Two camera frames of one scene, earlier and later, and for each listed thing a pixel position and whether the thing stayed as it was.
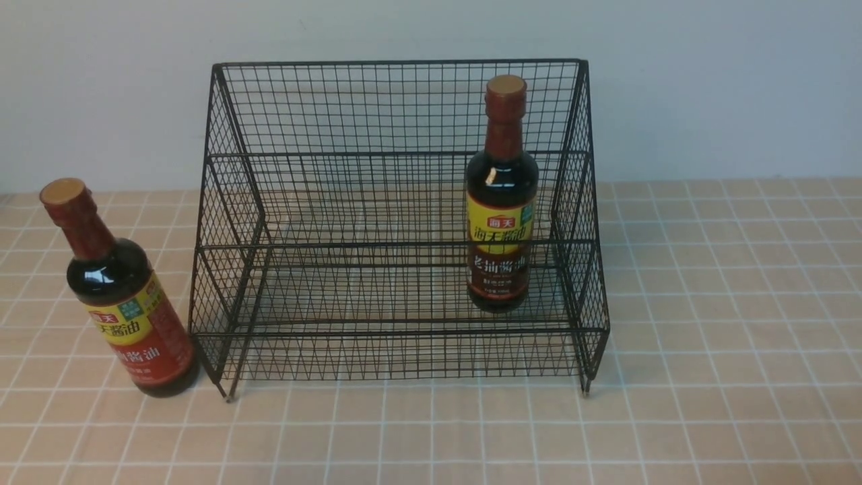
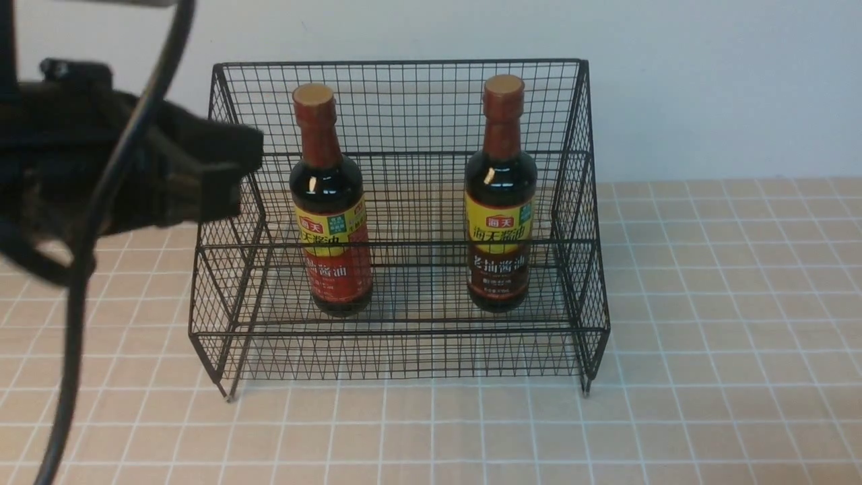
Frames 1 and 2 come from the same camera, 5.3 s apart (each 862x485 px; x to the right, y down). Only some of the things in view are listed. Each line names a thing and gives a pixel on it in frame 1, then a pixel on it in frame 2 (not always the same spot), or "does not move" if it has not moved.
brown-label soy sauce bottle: x=502 y=203 does not move
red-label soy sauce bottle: x=114 y=281 -> x=330 y=211
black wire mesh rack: x=381 y=220 does not move
